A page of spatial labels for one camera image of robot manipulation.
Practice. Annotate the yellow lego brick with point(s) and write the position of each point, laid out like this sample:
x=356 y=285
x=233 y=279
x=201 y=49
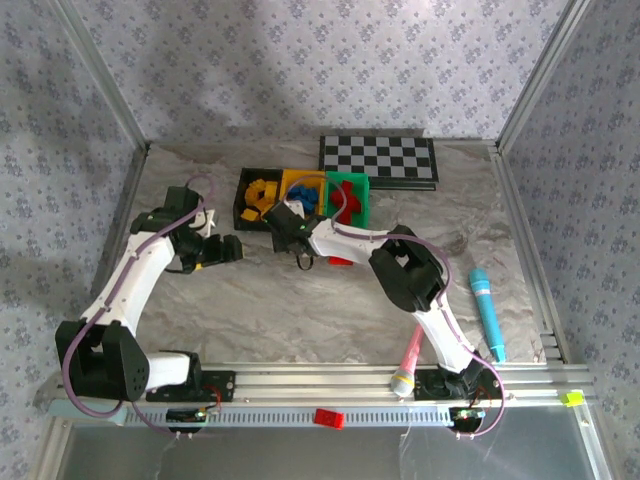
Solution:
x=270 y=190
x=257 y=184
x=252 y=193
x=265 y=203
x=250 y=215

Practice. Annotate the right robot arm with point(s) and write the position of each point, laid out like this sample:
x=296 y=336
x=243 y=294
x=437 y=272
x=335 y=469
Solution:
x=350 y=240

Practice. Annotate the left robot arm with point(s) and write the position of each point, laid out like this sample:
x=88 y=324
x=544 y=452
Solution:
x=130 y=280

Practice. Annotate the black plastic container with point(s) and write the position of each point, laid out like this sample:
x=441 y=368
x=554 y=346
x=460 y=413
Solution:
x=250 y=226

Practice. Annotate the yellow plastic container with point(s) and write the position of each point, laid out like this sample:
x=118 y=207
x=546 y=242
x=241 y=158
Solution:
x=305 y=175

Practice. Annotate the green plastic container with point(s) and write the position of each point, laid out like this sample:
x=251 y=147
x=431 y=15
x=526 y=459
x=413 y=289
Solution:
x=350 y=176

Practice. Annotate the black white checkerboard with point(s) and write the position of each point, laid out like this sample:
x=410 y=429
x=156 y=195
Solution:
x=375 y=157

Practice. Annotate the pink toy microphone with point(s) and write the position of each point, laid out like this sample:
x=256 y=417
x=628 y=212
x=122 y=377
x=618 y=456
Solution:
x=414 y=350

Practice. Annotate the left electronics board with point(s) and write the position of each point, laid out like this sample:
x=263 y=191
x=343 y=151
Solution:
x=187 y=416

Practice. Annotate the electronics board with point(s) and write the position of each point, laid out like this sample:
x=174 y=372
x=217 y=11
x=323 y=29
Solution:
x=187 y=416
x=466 y=416

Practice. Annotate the pale blue plastic piece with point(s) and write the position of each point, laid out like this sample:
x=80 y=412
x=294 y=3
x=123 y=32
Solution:
x=85 y=411

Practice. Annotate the blue toy microphone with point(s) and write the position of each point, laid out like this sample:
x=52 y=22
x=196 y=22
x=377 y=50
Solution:
x=482 y=300

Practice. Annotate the right electronics board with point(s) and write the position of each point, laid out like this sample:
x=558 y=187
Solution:
x=466 y=416

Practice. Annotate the lime green lego brick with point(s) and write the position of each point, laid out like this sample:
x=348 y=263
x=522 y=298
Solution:
x=572 y=398

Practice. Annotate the aluminium side rail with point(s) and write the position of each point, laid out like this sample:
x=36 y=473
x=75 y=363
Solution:
x=125 y=200
x=520 y=225

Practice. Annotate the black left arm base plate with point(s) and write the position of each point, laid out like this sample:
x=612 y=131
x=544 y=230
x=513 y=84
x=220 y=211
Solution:
x=225 y=385

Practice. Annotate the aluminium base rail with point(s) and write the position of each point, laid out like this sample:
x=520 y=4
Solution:
x=310 y=382

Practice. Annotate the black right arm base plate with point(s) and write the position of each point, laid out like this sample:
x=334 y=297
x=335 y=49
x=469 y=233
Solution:
x=430 y=387

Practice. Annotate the aluminium frame post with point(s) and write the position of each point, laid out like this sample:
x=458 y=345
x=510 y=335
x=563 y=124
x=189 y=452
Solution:
x=100 y=75
x=540 y=75

